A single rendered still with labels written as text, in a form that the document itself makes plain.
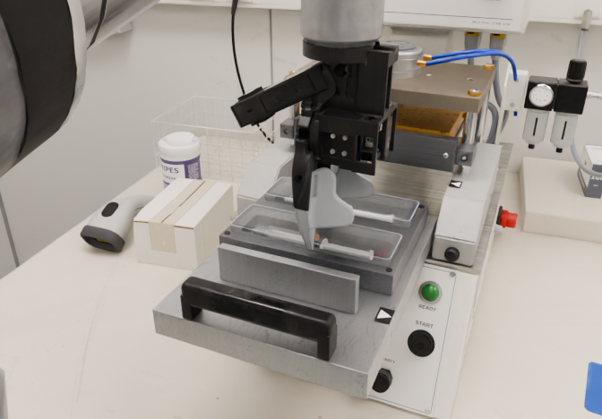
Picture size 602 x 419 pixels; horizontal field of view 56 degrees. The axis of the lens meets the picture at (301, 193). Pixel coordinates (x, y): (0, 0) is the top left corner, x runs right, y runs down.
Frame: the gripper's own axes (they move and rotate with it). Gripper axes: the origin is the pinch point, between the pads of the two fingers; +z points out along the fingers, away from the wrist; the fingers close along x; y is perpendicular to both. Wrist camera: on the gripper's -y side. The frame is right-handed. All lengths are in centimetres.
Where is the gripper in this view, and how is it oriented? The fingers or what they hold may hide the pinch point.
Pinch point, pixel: (314, 224)
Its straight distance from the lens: 61.7
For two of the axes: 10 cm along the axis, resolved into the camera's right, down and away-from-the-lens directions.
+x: 3.9, -4.0, 8.3
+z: -0.1, 9.0, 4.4
